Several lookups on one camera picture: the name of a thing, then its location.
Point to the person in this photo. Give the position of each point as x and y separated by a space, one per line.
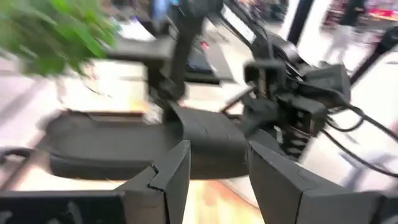
351 12

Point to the black rubber slide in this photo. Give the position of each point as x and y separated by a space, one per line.
211 140

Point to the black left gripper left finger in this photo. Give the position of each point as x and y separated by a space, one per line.
168 186

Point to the potted green plant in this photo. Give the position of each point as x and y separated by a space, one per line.
62 37

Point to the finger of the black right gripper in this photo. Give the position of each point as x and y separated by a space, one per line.
264 67
259 116

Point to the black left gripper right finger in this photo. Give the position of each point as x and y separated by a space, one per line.
280 193

